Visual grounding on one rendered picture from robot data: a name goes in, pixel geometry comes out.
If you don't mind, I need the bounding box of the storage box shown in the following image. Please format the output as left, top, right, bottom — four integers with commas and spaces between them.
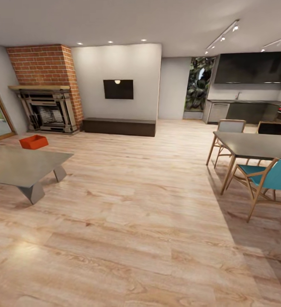
20, 135, 48, 150

